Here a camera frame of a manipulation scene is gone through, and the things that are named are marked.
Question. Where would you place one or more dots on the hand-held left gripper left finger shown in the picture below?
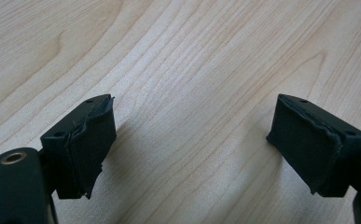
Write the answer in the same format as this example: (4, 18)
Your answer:
(81, 146)

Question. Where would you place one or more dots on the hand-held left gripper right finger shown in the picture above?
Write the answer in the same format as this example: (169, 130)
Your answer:
(315, 146)

